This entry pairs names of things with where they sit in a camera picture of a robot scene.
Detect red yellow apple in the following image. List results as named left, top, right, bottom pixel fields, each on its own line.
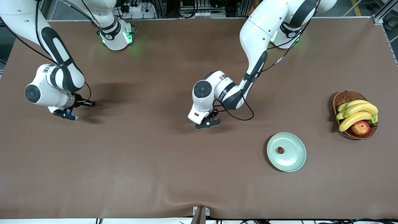
left=351, top=120, right=371, bottom=136

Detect white power strip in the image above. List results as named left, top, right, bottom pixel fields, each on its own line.
left=122, top=2, right=156, bottom=20

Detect white socket bar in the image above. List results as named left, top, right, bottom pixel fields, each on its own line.
left=181, top=11, right=226, bottom=19

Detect brown wicker basket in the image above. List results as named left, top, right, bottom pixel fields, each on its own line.
left=332, top=90, right=378, bottom=140

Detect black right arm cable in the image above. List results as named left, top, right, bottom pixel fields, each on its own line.
left=0, top=0, right=104, bottom=101

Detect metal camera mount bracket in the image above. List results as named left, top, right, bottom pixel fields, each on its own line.
left=192, top=206, right=211, bottom=224

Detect brown table mat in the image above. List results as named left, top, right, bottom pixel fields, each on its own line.
left=0, top=18, right=398, bottom=220

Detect orange snack packets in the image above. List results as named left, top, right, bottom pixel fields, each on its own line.
left=248, top=0, right=260, bottom=18

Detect pale green plate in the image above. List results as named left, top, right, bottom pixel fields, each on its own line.
left=266, top=132, right=307, bottom=172

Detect yellow banana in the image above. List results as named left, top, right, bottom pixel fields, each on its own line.
left=337, top=100, right=370, bottom=113
left=342, top=103, right=379, bottom=119
left=338, top=111, right=373, bottom=132

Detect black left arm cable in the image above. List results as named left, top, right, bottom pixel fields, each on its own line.
left=213, top=0, right=321, bottom=122

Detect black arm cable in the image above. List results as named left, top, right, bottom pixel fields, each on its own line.
left=0, top=0, right=104, bottom=101
left=213, top=0, right=321, bottom=122

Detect green banana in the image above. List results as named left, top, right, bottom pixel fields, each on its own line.
left=336, top=111, right=379, bottom=125

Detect aluminium frame beam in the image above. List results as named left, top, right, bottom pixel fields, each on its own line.
left=372, top=0, right=398, bottom=25

